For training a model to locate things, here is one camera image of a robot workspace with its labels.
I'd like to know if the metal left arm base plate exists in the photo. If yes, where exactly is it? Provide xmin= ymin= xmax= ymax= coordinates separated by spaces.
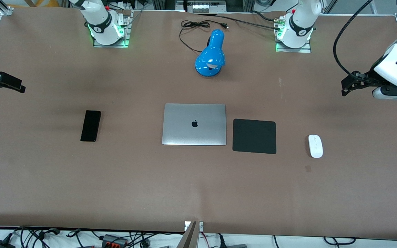
xmin=275 ymin=34 xmax=312 ymax=53

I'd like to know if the black lamp power cable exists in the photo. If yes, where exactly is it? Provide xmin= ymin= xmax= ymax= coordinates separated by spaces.
xmin=179 ymin=20 xmax=229 ymax=53

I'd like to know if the black braided base cable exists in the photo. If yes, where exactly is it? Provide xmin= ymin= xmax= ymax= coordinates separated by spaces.
xmin=197 ymin=13 xmax=282 ymax=29

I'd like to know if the black mouse pad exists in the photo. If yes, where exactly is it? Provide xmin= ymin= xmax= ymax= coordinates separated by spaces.
xmin=232 ymin=118 xmax=277 ymax=154

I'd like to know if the black orange power strip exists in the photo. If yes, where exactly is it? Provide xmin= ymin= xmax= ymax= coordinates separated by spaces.
xmin=101 ymin=234 xmax=129 ymax=248

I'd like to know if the looped black floor cable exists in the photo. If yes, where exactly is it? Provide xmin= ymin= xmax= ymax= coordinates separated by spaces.
xmin=324 ymin=237 xmax=357 ymax=244

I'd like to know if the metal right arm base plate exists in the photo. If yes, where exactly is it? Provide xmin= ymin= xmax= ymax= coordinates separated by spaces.
xmin=92 ymin=10 xmax=132 ymax=48

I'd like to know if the white computer mouse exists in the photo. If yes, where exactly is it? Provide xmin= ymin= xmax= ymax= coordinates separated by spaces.
xmin=308 ymin=134 xmax=324 ymax=159

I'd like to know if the black left arm hose cable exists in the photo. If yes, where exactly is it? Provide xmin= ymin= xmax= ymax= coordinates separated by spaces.
xmin=333 ymin=0 xmax=375 ymax=78

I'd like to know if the tangled black floor cable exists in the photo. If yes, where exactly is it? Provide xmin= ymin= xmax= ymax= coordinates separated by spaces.
xmin=11 ymin=226 xmax=62 ymax=248

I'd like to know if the blue desk lamp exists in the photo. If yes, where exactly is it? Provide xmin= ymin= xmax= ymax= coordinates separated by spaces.
xmin=195 ymin=29 xmax=226 ymax=78

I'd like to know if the white power strip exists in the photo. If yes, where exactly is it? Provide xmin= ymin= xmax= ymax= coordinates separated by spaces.
xmin=192 ymin=0 xmax=227 ymax=14

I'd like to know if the black smartphone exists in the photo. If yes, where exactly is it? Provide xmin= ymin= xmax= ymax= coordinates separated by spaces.
xmin=80 ymin=110 xmax=102 ymax=142

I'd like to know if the silver closed laptop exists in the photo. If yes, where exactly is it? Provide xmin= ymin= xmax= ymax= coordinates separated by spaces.
xmin=162 ymin=103 xmax=227 ymax=146

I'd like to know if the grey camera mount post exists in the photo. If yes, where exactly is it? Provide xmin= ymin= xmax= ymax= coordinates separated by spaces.
xmin=181 ymin=221 xmax=204 ymax=248

